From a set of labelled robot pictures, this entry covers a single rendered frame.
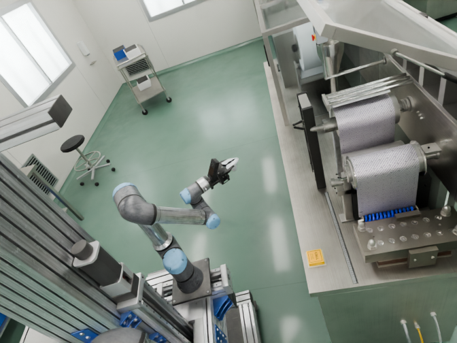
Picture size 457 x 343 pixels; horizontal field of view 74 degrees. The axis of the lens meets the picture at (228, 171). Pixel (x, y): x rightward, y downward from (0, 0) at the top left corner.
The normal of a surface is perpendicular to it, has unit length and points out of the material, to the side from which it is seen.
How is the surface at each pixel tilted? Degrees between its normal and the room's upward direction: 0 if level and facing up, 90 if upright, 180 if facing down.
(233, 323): 0
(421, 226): 0
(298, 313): 0
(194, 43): 90
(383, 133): 92
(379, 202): 90
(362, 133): 92
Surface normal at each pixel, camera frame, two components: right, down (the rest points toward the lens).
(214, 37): 0.00, 0.67
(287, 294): -0.32, -0.70
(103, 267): 0.74, 0.22
